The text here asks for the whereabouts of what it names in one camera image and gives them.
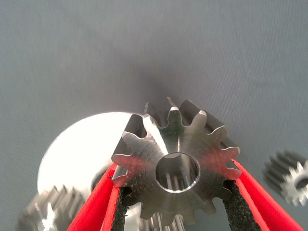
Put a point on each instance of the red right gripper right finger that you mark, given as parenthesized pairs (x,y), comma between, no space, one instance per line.
(252,207)

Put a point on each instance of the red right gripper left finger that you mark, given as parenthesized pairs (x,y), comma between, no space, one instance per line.
(96,211)

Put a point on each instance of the small steel gear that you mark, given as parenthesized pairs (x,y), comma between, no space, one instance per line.
(48,211)
(296,183)
(158,223)

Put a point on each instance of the large steel gear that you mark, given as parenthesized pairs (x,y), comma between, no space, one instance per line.
(144,154)

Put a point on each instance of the round metal plate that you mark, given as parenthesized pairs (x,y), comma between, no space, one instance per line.
(72,149)

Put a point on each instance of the dark grey table cloth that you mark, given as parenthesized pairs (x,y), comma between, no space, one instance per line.
(72,48)

